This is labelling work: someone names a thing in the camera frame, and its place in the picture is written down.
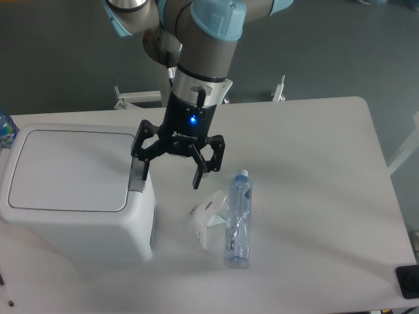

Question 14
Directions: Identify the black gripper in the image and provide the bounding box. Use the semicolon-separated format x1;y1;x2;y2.
130;92;226;190

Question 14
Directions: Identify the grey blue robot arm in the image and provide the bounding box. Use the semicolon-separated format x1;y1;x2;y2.
103;1;291;188

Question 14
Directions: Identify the grey trash can push button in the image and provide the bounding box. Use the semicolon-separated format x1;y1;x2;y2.
128;158;145;192

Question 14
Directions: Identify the white plastic trash can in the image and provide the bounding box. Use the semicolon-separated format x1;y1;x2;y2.
1;123;156;264

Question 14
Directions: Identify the clear plastic water bottle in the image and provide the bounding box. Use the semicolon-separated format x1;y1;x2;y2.
224;169;253;269

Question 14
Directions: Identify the blue labelled bottle at edge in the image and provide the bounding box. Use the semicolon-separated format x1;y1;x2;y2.
1;111;20;149

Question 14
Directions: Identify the black white pen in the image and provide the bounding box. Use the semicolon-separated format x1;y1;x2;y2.
0;274;14;307

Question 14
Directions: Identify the black device at table edge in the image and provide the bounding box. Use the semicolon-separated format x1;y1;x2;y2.
395;264;418;299

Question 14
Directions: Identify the white metal base frame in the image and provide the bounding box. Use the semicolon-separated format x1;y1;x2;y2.
113;75;286;110

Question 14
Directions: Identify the black cable on pedestal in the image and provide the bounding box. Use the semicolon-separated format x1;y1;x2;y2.
164;52;179;88

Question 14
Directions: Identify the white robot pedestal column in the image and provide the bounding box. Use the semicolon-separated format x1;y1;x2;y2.
143;26;183;99

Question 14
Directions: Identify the white frame at right edge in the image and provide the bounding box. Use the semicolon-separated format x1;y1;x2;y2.
387;112;418;175

